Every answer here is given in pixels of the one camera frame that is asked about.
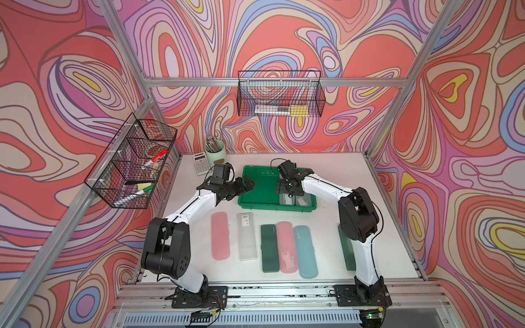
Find teal pencil case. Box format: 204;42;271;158
293;225;319;279

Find dark green translucent pencil case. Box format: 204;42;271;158
338;224;356;271

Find red marker in basket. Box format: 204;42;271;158
143;149;168;168

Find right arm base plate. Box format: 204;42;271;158
329;284;392;308

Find clear rectangular pencil case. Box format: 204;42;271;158
237;213;257;261

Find green pen holder cup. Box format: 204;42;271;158
205;139;226;167

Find green white marker in basket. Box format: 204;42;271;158
114;185;153;206

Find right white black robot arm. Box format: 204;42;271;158
277;160;391;309

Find black wire basket on left wall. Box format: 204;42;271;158
84;113;178;209

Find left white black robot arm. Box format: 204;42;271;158
140;163;255;303

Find pink pencil case with sticker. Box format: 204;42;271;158
276;221;298;274

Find white calculator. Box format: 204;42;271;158
193;153;210;176

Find pencils in cup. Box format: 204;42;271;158
206;137;222;153

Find yellow box in back basket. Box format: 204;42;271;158
290;105;310;118

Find clear box in back basket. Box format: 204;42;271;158
254;105;291;116

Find black wire basket on wall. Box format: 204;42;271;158
237;68;326;118
84;113;178;209

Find aluminium mounting rail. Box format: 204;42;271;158
106;280;462;327

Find black wire basket on back wall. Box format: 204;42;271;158
237;68;326;118

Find green plastic storage tray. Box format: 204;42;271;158
238;165;317;213

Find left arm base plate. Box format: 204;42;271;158
165;286;228;310

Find pink pencil case far left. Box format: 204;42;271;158
211;212;231;261

